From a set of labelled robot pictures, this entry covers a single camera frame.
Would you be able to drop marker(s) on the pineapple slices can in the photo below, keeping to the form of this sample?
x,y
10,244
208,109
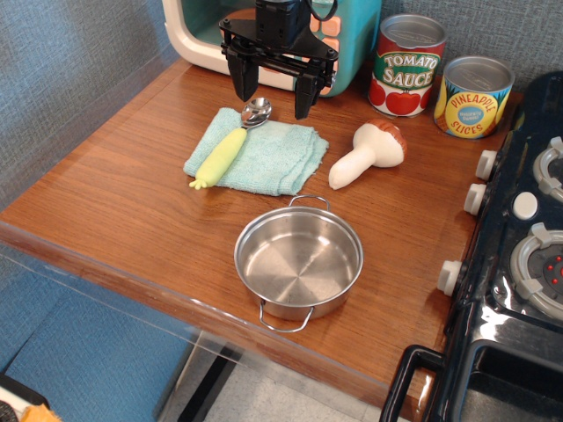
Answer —
x,y
473,94

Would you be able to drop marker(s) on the orange object at corner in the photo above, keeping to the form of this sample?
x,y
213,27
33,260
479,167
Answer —
x,y
39,413

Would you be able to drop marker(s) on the spoon with yellow handle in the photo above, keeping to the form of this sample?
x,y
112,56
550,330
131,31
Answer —
x,y
254,114

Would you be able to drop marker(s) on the tomato sauce can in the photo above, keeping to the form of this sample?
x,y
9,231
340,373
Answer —
x,y
409,53

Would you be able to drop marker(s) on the teal toy microwave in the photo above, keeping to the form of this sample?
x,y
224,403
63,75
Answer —
x,y
193,30

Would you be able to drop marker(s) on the stainless steel pot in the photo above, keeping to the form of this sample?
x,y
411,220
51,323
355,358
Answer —
x,y
298,262

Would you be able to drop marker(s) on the black toy stove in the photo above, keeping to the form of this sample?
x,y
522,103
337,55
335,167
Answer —
x,y
503,356

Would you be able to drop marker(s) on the plush toy mushroom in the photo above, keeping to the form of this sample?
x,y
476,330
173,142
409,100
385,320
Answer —
x,y
376,143

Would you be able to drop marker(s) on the light blue folded cloth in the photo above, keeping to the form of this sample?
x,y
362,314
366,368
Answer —
x,y
276,159

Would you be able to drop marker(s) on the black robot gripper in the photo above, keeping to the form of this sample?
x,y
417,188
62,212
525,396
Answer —
x,y
279,38

